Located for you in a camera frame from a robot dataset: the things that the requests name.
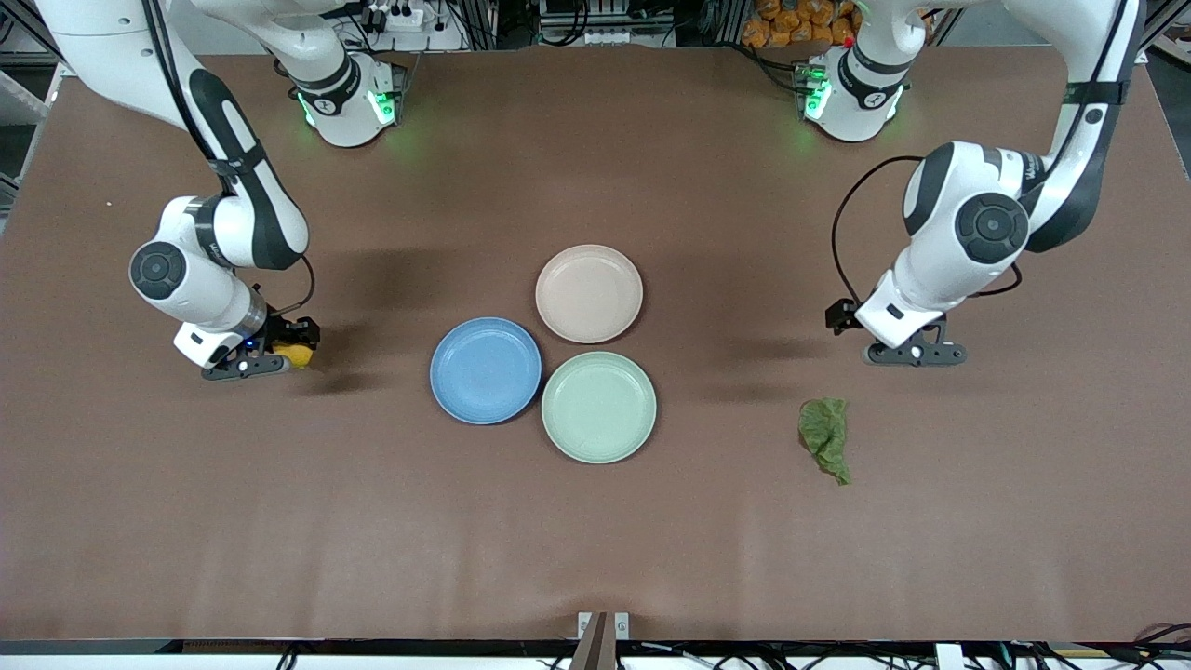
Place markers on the bag of orange fruit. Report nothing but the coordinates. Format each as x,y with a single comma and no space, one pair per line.
791,23

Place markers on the green lettuce leaf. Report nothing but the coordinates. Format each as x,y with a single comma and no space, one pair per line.
824,430

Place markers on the small metal bracket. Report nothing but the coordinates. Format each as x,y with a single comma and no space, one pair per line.
583,623

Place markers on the blue plate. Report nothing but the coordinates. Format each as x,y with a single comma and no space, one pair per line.
485,370

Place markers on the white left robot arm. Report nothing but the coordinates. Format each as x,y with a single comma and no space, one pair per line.
977,228

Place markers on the beige plate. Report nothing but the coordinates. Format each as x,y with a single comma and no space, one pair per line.
588,293

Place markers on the light green plate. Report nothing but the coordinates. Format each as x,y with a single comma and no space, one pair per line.
598,408

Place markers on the white power strip with plugs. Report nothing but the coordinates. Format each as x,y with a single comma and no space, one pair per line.
395,16

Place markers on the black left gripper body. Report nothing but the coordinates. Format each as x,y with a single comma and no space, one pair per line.
842,316

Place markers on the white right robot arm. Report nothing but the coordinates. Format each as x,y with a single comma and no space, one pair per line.
233,223

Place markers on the brown camera pole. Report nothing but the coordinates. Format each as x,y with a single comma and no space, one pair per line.
595,647

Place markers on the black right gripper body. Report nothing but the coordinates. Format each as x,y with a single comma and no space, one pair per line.
282,331

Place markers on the yellow lemon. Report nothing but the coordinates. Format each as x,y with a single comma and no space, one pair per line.
296,357

